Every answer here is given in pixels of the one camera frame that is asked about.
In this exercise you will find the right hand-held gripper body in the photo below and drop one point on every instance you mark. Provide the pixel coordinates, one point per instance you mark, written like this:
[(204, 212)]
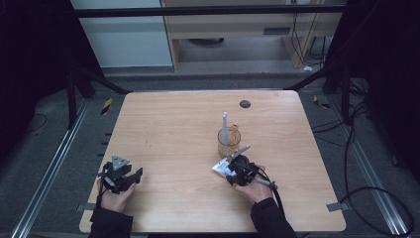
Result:
[(246, 170)]

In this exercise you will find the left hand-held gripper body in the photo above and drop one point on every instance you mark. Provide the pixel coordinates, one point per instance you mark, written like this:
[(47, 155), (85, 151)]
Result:
[(115, 180)]

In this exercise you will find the white toothpaste tube blue print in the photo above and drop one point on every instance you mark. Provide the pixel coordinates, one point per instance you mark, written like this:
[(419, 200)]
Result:
[(222, 168)]

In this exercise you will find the clear glass cup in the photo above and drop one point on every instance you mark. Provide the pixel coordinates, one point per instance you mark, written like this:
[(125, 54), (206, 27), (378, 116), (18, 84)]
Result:
[(231, 145)]

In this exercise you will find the grey white toothbrush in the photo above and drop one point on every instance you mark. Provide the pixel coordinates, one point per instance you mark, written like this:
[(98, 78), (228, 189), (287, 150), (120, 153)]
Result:
[(225, 132)]

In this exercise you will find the person's left hand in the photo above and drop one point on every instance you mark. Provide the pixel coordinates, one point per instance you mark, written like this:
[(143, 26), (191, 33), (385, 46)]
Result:
[(114, 201)]

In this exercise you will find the person's right hand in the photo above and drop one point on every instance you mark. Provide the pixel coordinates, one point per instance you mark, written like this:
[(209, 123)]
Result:
[(259, 191)]

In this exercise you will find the grey tape piece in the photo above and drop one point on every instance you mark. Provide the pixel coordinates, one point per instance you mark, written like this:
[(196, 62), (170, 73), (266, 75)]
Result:
[(85, 207), (336, 207)]

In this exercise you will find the yellow black striped tape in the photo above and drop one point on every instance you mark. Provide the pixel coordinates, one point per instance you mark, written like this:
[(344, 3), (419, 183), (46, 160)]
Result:
[(106, 106), (321, 102)]

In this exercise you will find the small white object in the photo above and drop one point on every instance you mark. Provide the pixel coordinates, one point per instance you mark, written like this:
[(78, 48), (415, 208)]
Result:
[(307, 68)]

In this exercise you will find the white cabinet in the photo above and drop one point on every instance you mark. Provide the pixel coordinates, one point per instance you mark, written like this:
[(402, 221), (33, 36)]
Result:
[(125, 43)]

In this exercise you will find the light wooden desk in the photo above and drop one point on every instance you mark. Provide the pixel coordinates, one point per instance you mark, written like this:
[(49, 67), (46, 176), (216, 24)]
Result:
[(231, 26)]

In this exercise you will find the black curtain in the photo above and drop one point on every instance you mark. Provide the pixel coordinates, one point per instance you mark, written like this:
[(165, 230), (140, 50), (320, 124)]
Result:
[(33, 66), (389, 82)]

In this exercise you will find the aluminium floor rail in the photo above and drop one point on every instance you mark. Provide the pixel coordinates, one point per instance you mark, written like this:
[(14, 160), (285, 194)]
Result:
[(369, 172), (49, 172)]

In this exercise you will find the black vertical stand post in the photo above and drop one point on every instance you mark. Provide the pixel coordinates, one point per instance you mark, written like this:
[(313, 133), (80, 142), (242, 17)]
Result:
[(71, 102)]

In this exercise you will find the black diagonal frame strut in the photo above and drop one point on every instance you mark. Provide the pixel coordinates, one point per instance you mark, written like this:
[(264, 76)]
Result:
[(310, 77), (102, 81)]

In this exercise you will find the black horizontal frame bar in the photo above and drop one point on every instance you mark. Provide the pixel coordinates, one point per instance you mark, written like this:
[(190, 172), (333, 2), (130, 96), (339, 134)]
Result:
[(198, 11)]

